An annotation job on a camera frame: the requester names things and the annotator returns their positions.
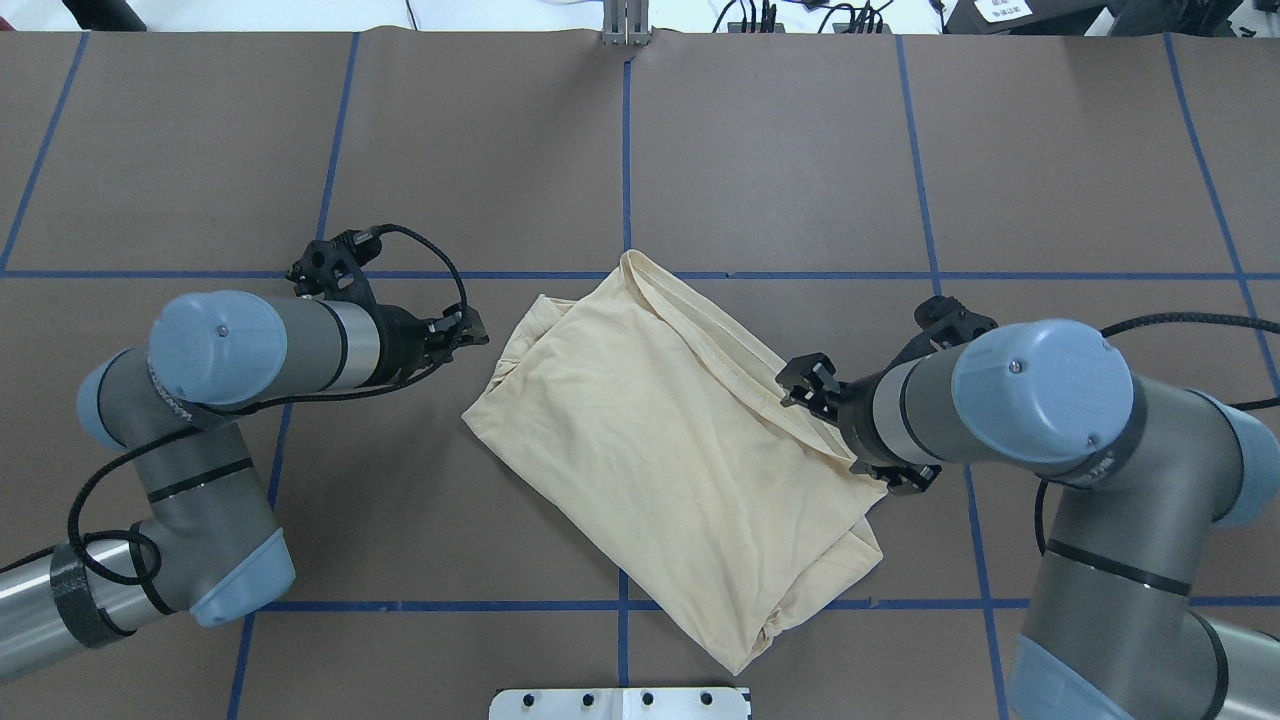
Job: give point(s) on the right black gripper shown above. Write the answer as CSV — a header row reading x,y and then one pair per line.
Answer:
x,y
857,411

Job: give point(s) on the aluminium frame post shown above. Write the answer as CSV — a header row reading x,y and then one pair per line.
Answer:
x,y
626,23

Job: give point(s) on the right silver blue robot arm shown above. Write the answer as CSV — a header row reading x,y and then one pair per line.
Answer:
x,y
1147,470

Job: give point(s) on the cream long-sleeve graphic shirt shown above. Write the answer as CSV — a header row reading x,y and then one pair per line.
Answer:
x,y
652,420

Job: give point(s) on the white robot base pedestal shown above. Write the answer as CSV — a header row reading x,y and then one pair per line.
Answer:
x,y
623,703

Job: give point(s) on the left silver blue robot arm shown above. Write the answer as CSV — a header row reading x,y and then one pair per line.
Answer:
x,y
179,520

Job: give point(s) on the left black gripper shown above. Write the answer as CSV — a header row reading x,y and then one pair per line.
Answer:
x,y
401,343

